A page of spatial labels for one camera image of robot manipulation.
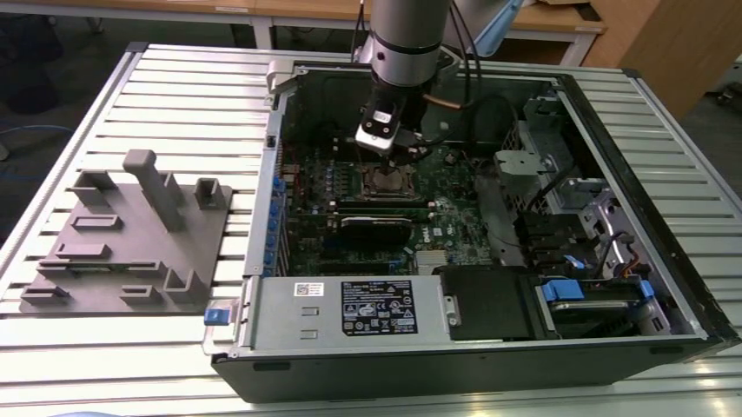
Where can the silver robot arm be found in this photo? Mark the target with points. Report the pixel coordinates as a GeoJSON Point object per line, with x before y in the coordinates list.
{"type": "Point", "coordinates": [406, 48]}

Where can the CPU socket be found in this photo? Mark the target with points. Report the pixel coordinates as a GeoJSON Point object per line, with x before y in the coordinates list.
{"type": "Point", "coordinates": [371, 194]}

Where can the black expansion slot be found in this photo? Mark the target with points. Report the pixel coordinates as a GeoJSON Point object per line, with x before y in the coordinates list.
{"type": "Point", "coordinates": [354, 266]}

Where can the black plastic drive cover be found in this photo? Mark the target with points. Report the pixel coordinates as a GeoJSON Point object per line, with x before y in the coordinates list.
{"type": "Point", "coordinates": [487, 304]}

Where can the silver metal drive cage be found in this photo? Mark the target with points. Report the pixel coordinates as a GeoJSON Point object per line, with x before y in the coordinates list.
{"type": "Point", "coordinates": [522, 163]}

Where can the green RAM stick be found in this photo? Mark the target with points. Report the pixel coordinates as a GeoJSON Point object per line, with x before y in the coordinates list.
{"type": "Point", "coordinates": [95, 269]}
{"type": "Point", "coordinates": [382, 213]}

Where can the black graphics card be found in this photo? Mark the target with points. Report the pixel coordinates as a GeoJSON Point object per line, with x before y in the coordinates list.
{"type": "Point", "coordinates": [377, 234]}

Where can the green motherboard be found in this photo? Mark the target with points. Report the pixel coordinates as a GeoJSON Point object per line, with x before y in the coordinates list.
{"type": "Point", "coordinates": [458, 243]}

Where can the silver chipset heatsink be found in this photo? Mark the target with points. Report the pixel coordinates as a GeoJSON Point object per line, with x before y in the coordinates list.
{"type": "Point", "coordinates": [431, 257]}

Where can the wooden desk white legs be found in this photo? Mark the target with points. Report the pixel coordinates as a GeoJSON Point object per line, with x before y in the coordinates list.
{"type": "Point", "coordinates": [550, 19]}
{"type": "Point", "coordinates": [87, 4]}

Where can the wooden cabinet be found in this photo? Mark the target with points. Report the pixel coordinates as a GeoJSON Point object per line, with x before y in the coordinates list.
{"type": "Point", "coordinates": [666, 43]}

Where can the hard disk in blue carrier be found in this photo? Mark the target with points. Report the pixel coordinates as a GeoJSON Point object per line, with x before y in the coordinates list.
{"type": "Point", "coordinates": [559, 289]}

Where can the grey power supply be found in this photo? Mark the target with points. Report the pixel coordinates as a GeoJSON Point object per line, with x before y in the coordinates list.
{"type": "Point", "coordinates": [278, 321]}

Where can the grey parts rack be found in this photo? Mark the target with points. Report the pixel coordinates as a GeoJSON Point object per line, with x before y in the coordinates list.
{"type": "Point", "coordinates": [144, 260]}

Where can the blue case latch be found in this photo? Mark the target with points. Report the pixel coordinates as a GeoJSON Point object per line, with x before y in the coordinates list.
{"type": "Point", "coordinates": [218, 316]}

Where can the black grey PC case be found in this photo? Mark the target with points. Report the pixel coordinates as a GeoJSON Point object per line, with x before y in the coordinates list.
{"type": "Point", "coordinates": [406, 373]}

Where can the black office chair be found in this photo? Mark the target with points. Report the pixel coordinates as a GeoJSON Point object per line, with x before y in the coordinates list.
{"type": "Point", "coordinates": [28, 65]}

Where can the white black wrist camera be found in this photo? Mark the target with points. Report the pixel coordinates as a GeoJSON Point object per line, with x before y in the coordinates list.
{"type": "Point", "coordinates": [377, 130]}

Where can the black plastic bracket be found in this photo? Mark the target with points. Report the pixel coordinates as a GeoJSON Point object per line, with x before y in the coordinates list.
{"type": "Point", "coordinates": [545, 239]}

